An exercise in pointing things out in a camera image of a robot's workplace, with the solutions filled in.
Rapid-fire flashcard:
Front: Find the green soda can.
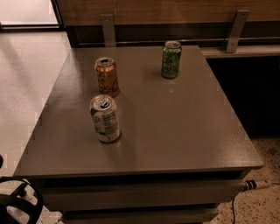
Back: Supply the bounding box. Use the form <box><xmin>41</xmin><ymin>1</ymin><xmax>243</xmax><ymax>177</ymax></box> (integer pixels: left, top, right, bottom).
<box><xmin>161</xmin><ymin>41</ymin><xmax>182</xmax><ymax>79</ymax></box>

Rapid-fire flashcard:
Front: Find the white soda can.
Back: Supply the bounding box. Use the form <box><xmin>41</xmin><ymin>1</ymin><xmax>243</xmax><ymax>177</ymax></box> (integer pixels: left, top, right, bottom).
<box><xmin>90</xmin><ymin>94</ymin><xmax>121</xmax><ymax>143</ymax></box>

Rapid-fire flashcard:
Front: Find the orange soda can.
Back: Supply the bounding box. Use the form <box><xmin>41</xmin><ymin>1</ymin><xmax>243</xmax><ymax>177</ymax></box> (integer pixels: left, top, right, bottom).
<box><xmin>94</xmin><ymin>57</ymin><xmax>120</xmax><ymax>97</ymax></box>

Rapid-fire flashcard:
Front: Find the grey drawer cabinet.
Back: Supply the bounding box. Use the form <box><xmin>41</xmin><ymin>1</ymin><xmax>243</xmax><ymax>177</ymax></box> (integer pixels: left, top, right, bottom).
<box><xmin>15</xmin><ymin>46</ymin><xmax>263</xmax><ymax>224</ymax></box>

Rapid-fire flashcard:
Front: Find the left metal wall bracket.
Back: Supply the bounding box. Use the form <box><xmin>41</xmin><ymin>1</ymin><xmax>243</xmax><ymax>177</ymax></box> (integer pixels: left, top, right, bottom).
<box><xmin>101</xmin><ymin>14</ymin><xmax>116</xmax><ymax>47</ymax></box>

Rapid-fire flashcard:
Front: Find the metal wall bracket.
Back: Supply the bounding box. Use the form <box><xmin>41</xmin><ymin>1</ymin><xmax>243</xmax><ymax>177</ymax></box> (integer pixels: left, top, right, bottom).
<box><xmin>225</xmin><ymin>10</ymin><xmax>249</xmax><ymax>53</ymax></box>
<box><xmin>101</xmin><ymin>14</ymin><xmax>116</xmax><ymax>47</ymax></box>

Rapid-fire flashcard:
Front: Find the white cable plug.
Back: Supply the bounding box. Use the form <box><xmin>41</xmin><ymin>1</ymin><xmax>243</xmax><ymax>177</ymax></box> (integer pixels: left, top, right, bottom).
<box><xmin>243</xmin><ymin>180</ymin><xmax>272</xmax><ymax>191</ymax></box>

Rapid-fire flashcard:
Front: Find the right metal wall bracket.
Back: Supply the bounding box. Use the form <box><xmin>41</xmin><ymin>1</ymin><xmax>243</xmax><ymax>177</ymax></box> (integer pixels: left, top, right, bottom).
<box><xmin>225</xmin><ymin>10</ymin><xmax>249</xmax><ymax>53</ymax></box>

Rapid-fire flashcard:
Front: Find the black cable loop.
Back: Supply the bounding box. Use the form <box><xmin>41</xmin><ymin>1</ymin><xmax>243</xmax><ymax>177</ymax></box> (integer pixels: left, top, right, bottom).
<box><xmin>0</xmin><ymin>176</ymin><xmax>45</xmax><ymax>224</ymax></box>

